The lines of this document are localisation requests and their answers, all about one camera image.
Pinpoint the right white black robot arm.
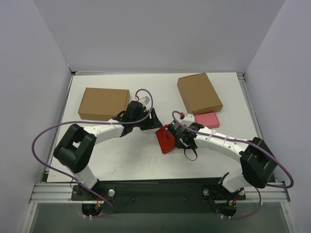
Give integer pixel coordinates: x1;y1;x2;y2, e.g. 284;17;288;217
167;121;276;193

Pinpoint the purple cable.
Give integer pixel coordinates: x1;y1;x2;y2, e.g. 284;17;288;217
171;110;294;219
31;88;154;218

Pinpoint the pink paper box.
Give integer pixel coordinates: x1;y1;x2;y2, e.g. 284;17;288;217
195;113;220;129

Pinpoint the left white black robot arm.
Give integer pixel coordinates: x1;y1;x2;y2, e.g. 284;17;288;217
53;97;163;200

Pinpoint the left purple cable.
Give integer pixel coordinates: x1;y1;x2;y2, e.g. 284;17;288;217
31;88;154;218

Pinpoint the brown cardboard box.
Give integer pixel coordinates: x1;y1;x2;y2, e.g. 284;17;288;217
78;87;130;121
177;73;223;115

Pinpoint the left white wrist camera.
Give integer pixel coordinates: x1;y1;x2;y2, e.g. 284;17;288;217
135;96;151;111

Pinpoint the aluminium frame rail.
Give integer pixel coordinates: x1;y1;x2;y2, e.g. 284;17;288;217
29;183;291;204

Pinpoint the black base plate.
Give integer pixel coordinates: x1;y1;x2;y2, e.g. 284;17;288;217
70;178;246;215

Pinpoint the red paper box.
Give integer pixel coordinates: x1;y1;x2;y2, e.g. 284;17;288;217
155;125;176;154

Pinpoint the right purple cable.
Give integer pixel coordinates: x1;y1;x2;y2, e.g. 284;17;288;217
171;110;294;219

